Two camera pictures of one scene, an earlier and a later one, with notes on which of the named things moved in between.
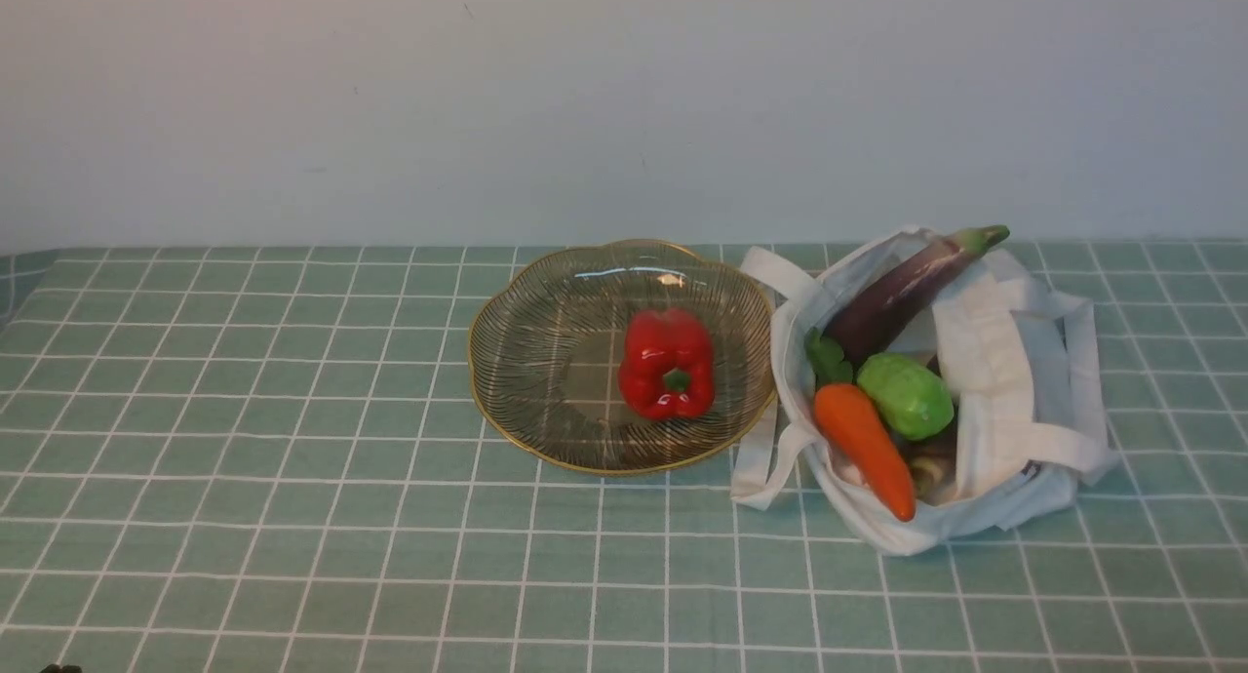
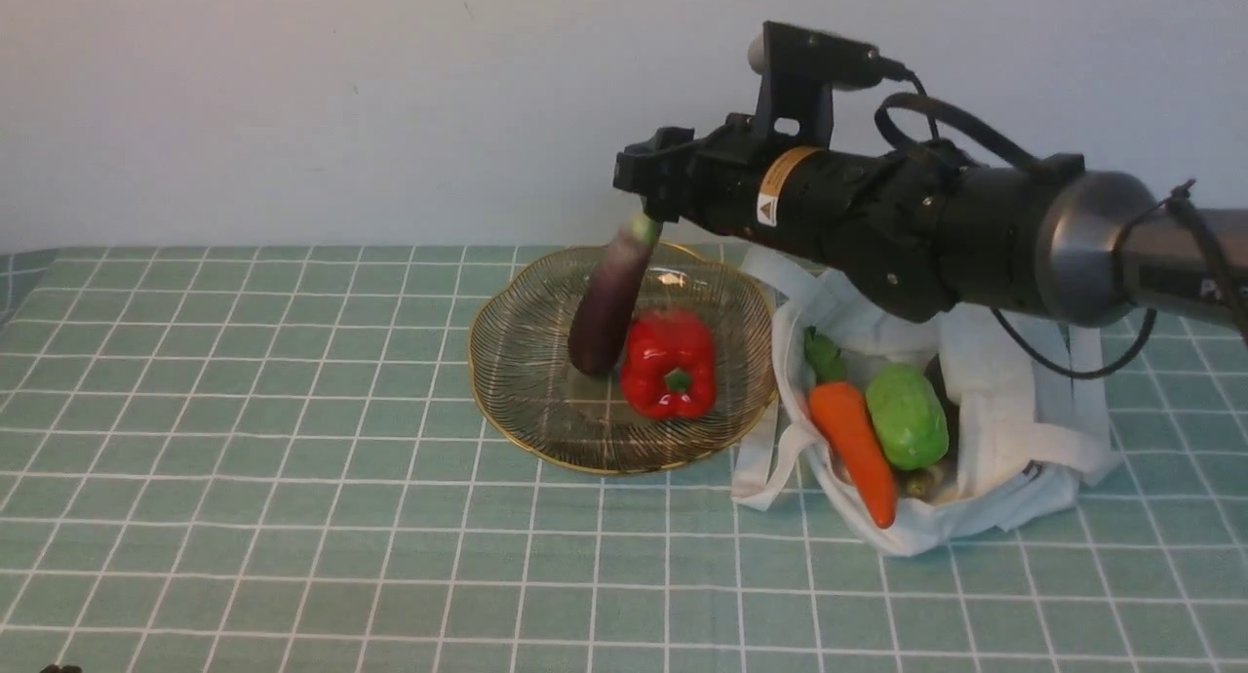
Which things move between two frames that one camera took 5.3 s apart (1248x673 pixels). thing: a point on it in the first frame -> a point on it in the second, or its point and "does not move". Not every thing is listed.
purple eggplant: (886, 310) -> (599, 322)
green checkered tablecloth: (269, 459) does not move
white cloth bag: (1024, 366) does not move
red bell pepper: (667, 370) does not move
